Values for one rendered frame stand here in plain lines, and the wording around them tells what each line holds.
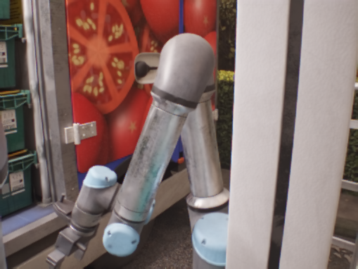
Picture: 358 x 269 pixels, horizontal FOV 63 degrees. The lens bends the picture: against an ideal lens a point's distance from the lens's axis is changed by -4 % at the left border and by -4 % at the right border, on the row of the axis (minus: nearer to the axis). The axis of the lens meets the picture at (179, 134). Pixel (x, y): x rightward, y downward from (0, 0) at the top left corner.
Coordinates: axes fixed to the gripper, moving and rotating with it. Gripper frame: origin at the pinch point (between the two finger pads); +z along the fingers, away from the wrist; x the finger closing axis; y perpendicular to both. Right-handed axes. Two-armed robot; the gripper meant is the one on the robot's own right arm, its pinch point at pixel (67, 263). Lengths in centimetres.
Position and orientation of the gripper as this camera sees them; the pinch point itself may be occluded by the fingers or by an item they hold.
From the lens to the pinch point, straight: 98.0
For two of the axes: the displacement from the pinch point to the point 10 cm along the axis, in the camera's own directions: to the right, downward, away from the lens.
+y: 8.6, 4.6, -2.0
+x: 2.8, -1.1, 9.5
